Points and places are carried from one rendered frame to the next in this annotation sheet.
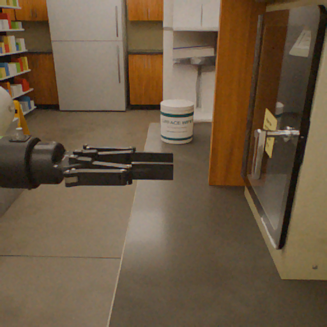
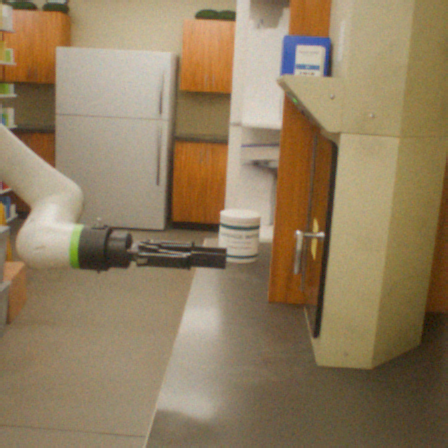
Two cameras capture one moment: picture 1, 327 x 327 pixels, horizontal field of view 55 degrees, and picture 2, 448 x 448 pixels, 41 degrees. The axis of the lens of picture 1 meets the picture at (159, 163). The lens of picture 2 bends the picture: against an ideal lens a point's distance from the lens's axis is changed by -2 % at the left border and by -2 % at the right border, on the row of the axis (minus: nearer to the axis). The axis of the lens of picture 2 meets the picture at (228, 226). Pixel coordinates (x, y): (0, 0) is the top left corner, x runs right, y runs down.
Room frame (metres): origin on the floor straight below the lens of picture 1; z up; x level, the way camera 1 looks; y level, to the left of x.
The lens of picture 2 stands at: (-0.68, -0.01, 1.48)
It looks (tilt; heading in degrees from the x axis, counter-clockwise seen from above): 13 degrees down; 359
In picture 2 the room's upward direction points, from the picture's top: 4 degrees clockwise
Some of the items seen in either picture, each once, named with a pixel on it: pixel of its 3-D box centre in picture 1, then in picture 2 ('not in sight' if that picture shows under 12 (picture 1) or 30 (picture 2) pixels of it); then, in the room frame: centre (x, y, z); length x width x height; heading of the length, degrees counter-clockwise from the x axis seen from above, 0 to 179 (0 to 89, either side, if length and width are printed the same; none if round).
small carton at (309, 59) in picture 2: not in sight; (310, 62); (0.56, -0.17, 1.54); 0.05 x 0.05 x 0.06; 74
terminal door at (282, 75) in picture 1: (270, 121); (316, 228); (0.61, -0.22, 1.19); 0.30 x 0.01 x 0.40; 178
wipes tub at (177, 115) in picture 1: (177, 121); (239, 235); (1.22, -0.07, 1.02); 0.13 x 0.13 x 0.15
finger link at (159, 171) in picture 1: (152, 170); (208, 260); (0.48, 0.01, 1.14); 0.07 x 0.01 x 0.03; 88
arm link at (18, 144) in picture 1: (23, 160); (98, 246); (0.51, 0.24, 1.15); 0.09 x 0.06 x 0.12; 178
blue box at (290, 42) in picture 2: not in sight; (304, 58); (0.71, -0.17, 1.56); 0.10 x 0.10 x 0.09; 88
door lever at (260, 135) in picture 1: (268, 153); (306, 251); (0.50, -0.18, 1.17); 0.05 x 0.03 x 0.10; 88
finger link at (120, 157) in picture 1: (105, 159); (167, 250); (0.53, 0.10, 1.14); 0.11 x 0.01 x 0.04; 101
